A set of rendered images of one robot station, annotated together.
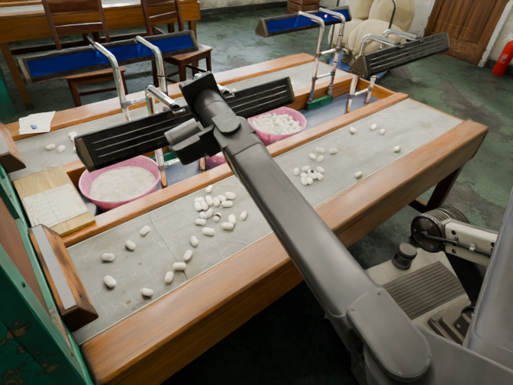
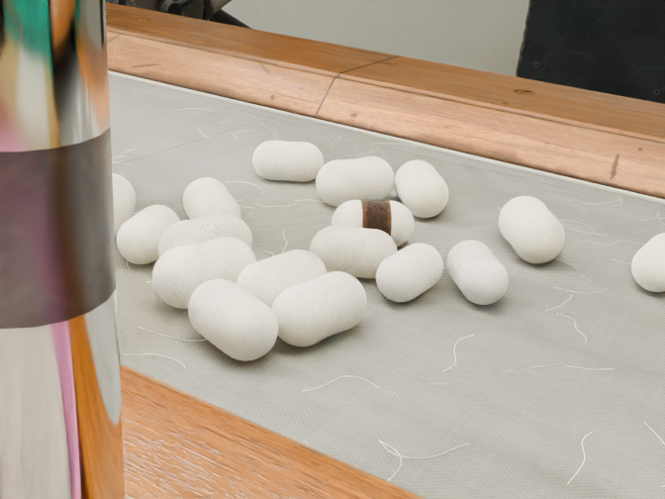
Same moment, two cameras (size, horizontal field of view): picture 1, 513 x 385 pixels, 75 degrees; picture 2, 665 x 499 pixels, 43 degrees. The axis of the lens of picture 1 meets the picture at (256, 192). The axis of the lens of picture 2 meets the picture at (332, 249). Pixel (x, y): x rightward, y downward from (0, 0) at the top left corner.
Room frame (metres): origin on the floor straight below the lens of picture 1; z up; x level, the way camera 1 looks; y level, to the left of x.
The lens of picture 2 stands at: (0.87, 0.42, 0.88)
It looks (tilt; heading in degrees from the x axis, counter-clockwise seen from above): 24 degrees down; 251
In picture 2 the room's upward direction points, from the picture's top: 4 degrees clockwise
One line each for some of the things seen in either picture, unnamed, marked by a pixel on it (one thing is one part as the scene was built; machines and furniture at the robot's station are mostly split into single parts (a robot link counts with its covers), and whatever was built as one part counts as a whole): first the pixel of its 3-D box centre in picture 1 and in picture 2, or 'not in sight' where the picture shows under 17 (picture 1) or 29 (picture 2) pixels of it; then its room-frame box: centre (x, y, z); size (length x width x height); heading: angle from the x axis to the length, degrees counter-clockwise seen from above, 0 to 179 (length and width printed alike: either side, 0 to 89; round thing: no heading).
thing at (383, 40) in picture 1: (378, 86); not in sight; (1.50, -0.52, 0.90); 0.20 x 0.19 x 0.45; 131
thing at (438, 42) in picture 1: (405, 51); not in sight; (1.44, -0.57, 1.08); 0.62 x 0.08 x 0.07; 131
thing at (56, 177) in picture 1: (52, 200); not in sight; (0.75, 0.63, 0.77); 0.33 x 0.15 x 0.01; 41
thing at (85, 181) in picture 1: (124, 186); not in sight; (0.90, 0.47, 0.72); 0.27 x 0.27 x 0.10
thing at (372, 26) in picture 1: (371, 41); not in sight; (3.99, -1.18, 0.40); 0.74 x 0.56 x 0.38; 128
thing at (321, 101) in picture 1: (314, 59); not in sight; (1.80, -0.26, 0.90); 0.20 x 0.19 x 0.45; 131
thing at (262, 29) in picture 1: (308, 19); not in sight; (1.86, -0.20, 1.08); 0.62 x 0.08 x 0.07; 131
